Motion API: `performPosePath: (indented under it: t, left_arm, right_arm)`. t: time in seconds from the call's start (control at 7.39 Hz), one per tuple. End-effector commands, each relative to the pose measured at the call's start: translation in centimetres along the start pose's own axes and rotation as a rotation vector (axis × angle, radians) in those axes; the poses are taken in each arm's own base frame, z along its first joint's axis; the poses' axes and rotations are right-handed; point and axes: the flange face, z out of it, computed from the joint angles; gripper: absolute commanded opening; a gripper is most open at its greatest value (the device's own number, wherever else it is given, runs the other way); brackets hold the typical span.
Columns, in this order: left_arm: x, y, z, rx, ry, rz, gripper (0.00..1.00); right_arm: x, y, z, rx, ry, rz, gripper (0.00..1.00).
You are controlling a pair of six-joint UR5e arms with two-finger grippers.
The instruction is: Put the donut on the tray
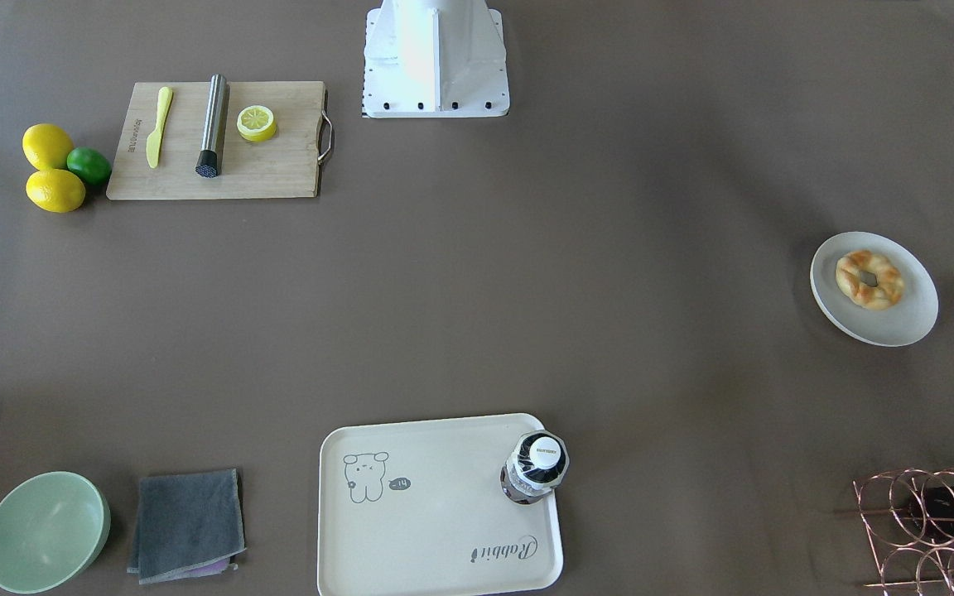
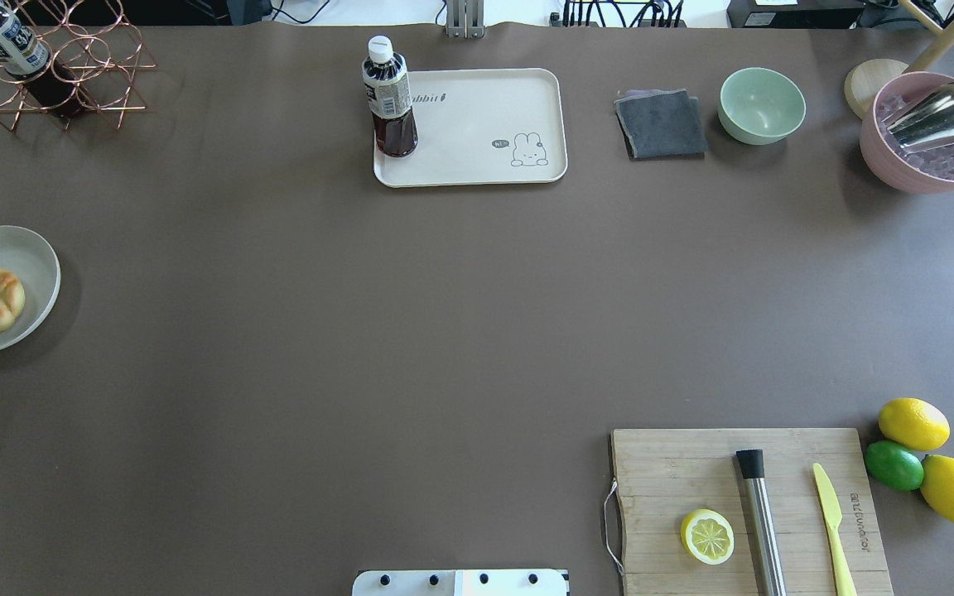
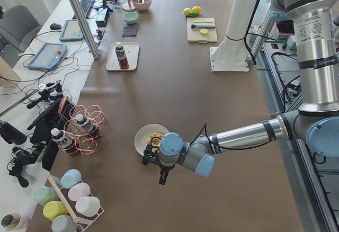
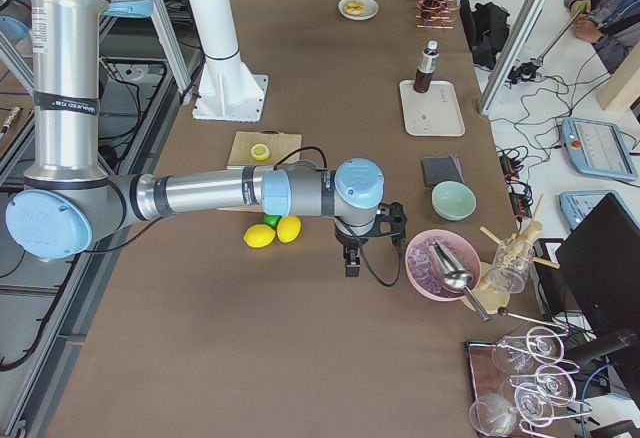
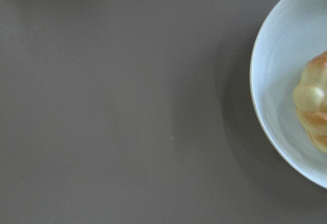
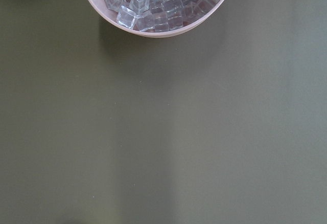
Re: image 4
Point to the mint green bowl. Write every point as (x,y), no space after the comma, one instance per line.
(453,201)

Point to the pink bowl of ice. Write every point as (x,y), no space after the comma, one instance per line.
(422,273)

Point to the clear glass mug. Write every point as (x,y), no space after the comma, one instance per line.
(510,267)

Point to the yellow lemon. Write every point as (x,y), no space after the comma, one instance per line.
(259,235)
(288,228)

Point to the white round plate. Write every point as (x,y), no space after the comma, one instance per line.
(372,8)

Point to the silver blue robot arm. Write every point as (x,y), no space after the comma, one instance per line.
(69,202)

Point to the green lime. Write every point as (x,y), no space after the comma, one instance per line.
(271,220)

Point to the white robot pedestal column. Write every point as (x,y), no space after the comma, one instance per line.
(228,90)

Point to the blue teach pendant upper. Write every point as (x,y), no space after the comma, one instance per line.
(597,148)

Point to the wooden cutting board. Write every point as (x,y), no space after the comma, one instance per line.
(281,144)

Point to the aluminium frame post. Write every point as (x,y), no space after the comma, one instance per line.
(519,33)

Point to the black monitor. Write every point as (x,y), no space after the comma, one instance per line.
(600,263)

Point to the half lemon slice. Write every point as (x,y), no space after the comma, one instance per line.
(260,152)

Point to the copper wire bottle rack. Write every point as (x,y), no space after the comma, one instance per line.
(437,14)

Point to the yellow lemon near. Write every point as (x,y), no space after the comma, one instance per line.
(259,235)

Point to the cream rabbit tray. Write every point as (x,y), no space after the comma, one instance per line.
(435,113)

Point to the yellow lemon far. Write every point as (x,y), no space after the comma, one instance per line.
(288,228)

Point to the dark tea bottle on tray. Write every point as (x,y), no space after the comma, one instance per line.
(426,67)

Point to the grey folded cloth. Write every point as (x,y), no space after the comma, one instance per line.
(441,169)

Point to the person seated in background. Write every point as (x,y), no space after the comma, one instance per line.
(610,26)

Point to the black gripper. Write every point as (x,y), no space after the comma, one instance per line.
(348,239)

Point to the metal ice scoop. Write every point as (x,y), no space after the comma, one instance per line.
(455,276)

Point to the wine glass rack tray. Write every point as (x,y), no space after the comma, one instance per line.
(522,384)

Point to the blue teach pendant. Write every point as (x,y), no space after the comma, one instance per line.
(597,148)
(576,205)

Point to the blue teach pendant lower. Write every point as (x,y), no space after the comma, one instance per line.
(576,205)

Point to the twisted glazed donut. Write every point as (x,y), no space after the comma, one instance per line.
(354,8)

